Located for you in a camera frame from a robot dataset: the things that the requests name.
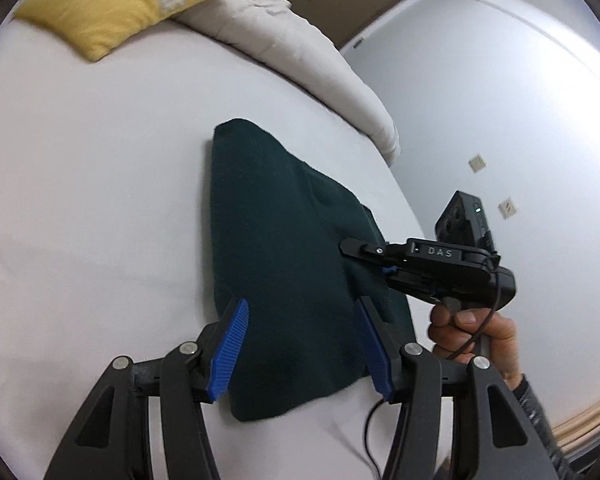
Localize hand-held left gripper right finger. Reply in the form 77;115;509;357
354;296;575;480

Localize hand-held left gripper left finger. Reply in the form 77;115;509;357
42;297;251;480

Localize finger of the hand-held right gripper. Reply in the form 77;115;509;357
380;264;421;292
339;238;412;262

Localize dark green sweater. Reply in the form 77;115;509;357
200;118;417;423

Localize person's right forearm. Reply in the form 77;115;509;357
500;366;588;480

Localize person's right hand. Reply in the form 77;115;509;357
426;304;524;387

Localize beige duvet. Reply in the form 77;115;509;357
172;0;400;167

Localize bed with white sheet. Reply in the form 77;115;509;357
0;10;481;480

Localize brown door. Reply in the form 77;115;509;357
282;0;428;52

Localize yellow pillow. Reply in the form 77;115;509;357
15;0;246;63

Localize black cable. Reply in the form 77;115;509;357
363;254;504;480

